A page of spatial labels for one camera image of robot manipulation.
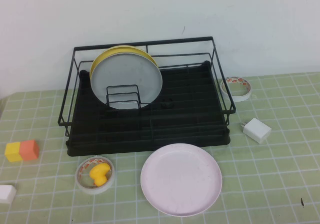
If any white tape roll orange print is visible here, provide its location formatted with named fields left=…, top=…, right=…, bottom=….
left=219, top=76, right=253, bottom=102
left=74, top=156, right=116, bottom=196

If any white power adapter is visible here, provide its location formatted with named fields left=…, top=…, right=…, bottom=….
left=240, top=117, right=273, bottom=144

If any pink plate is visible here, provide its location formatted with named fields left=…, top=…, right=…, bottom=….
left=139, top=143, right=223, bottom=217

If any black plastic drip tray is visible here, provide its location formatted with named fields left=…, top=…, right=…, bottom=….
left=65, top=61, right=231, bottom=157

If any yellow cube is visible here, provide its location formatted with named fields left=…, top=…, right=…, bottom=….
left=4, top=141, right=24, bottom=162

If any orange cube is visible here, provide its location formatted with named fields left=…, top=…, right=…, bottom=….
left=19, top=139, right=40, bottom=161

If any yellow plate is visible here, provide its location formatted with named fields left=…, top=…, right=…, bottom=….
left=89, top=45, right=159, bottom=81

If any grey plate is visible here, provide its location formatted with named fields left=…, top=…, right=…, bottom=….
left=90, top=52, right=163, bottom=110

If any green checked tablecloth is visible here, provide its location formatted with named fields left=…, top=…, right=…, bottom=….
left=0, top=72, right=320, bottom=224

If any black wire dish rack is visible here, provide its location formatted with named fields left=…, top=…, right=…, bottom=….
left=57, top=36, right=237, bottom=137

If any white rectangular block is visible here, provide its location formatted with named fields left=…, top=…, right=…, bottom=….
left=0, top=184, right=18, bottom=204

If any yellow rubber duck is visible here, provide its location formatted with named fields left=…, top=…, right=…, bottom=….
left=89, top=161, right=111, bottom=186

